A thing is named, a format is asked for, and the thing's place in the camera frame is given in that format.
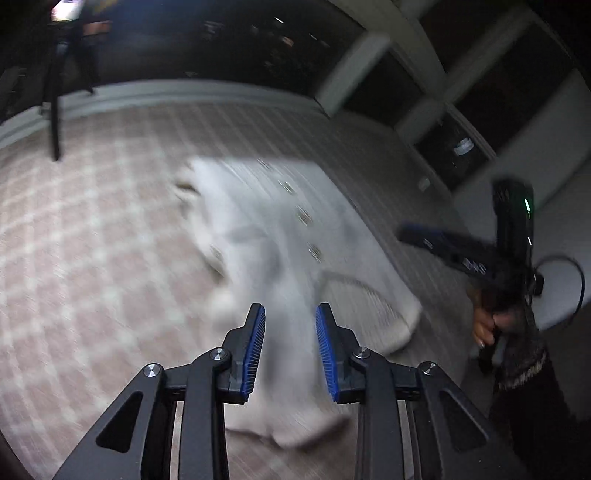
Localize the person's right hand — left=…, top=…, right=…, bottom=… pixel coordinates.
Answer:
left=467, top=284, right=506, bottom=349

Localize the black tripod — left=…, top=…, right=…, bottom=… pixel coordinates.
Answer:
left=39, top=0, right=100, bottom=161

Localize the white window frame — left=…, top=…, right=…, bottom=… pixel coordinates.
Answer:
left=314, top=0, right=591, bottom=195

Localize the pink plaid rug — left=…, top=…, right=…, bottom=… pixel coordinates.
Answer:
left=0, top=99, right=509, bottom=480

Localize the cream knit sweater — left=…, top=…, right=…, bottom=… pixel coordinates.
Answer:
left=173, top=157, right=423, bottom=450

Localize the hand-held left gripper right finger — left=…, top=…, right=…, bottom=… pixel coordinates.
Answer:
left=315, top=302, right=532, bottom=480

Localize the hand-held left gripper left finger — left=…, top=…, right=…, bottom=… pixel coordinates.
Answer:
left=53, top=302, right=267, bottom=480

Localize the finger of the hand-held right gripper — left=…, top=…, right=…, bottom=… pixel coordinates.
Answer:
left=398, top=222, right=502, bottom=280

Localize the person's right forearm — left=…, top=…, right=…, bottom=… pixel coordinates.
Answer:
left=489, top=295, right=591, bottom=480

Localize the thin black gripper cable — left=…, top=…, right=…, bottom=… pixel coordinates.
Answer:
left=529, top=255, right=587, bottom=326

